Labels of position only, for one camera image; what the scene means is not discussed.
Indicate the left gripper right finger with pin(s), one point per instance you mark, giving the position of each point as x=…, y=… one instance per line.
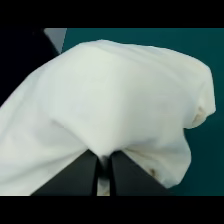
x=133, y=180

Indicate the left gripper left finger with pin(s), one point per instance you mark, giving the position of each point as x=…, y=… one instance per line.
x=75, y=178

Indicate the cream T-shirt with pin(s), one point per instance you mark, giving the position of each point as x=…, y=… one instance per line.
x=110, y=96

